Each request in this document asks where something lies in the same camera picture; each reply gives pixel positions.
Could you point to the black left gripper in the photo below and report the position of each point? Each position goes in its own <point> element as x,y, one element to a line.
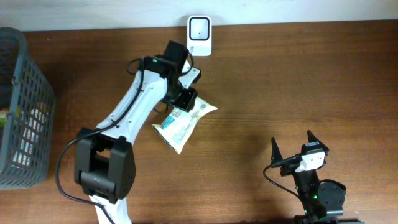
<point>187,104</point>

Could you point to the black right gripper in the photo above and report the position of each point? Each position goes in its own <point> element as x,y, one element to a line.
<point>276,155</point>

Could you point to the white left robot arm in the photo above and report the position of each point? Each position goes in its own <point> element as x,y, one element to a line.
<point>104,159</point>

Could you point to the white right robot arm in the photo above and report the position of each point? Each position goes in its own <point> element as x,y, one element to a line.
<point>322,200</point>

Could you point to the white barcode scanner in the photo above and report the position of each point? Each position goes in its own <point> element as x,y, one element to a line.
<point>199,35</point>

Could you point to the grey plastic mesh basket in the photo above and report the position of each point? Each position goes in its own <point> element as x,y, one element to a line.
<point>27,112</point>

